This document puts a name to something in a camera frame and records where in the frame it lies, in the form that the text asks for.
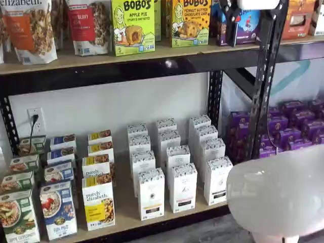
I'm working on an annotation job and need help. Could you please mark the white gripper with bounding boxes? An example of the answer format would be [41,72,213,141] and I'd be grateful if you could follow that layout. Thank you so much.
[219,0,280,48]

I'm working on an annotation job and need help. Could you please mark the white box green strip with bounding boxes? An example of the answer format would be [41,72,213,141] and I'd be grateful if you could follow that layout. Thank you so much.
[204,156,234,207]

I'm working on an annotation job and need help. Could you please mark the purple Zbar box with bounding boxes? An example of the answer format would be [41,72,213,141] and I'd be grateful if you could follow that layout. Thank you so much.
[220,0,262,48]

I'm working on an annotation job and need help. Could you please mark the dark blue snack box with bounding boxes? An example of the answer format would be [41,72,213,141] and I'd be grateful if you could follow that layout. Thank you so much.
[210,0,227,47]

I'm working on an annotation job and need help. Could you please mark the yellow Bobo's peanut butter box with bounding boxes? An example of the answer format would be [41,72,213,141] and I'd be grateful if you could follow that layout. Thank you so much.
[166,0,212,48]

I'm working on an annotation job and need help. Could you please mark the orange snack bar box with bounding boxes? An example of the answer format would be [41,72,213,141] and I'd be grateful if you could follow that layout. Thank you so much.
[281,0,317,41]

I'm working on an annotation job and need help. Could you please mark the white snack box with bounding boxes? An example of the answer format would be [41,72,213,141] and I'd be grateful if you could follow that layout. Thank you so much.
[309,0,324,37]

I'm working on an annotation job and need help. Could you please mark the purple snack box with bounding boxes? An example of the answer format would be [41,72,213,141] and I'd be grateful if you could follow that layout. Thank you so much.
[312,131,324,145]
[229,110,255,130]
[228,126,254,147]
[287,139,313,150]
[260,131,275,148]
[274,127,302,145]
[308,99,324,112]
[268,114,290,130]
[230,144,254,165]
[259,145,278,159]
[302,119,324,139]
[289,109,316,128]
[279,99,307,115]

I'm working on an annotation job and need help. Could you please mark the green Bobo's apple pie box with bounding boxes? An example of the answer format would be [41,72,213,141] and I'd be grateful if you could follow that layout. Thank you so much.
[110,0,156,57]

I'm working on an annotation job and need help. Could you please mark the wooden shelf board with bags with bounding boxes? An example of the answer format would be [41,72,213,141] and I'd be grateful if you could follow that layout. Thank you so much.
[0,34,324,75]

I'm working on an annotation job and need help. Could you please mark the white box pink strip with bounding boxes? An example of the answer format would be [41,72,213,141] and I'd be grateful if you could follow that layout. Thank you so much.
[169,162,198,214]

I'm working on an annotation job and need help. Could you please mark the yellow purely elizabeth box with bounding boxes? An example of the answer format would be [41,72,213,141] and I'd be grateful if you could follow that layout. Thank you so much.
[82,154,112,179]
[81,174,116,232]
[87,129,113,146]
[87,141,115,159]

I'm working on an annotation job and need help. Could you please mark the white box yellow strip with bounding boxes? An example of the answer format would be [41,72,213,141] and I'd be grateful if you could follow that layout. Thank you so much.
[138,167,166,222]

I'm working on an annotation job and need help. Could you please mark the blue flax plus oatmeal box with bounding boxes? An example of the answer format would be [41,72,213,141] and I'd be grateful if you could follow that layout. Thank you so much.
[49,134,77,151]
[44,159,75,185]
[39,180,78,241]
[47,146,76,164]

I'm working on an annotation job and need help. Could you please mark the brown cardboard shelf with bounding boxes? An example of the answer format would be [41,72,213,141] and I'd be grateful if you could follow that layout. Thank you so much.
[15,131,231,241]

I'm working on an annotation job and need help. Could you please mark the green oatmeal box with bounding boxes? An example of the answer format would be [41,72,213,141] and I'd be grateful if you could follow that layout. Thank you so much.
[9,153,41,176]
[19,134,48,156]
[0,171,36,196]
[0,189,42,243]

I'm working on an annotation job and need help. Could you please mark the black metal shelving rack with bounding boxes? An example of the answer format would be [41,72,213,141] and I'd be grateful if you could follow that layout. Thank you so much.
[0,0,324,241]

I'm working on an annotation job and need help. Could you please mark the red berry granola bag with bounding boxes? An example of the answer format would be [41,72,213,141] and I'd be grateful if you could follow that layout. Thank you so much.
[66,0,112,57]

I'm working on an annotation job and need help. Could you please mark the brown granola bag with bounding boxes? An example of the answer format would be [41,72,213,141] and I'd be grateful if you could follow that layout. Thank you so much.
[50,0,68,50]

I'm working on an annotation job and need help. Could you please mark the orange purely elizabeth granola bag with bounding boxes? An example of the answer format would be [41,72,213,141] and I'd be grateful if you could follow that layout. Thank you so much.
[0,0,58,65]

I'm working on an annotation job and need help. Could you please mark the white wall outlet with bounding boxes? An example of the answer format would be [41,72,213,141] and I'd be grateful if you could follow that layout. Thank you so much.
[27,107,45,134]

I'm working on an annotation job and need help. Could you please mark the black plug with cord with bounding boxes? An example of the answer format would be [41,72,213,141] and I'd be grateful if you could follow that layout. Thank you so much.
[27,114,39,153]

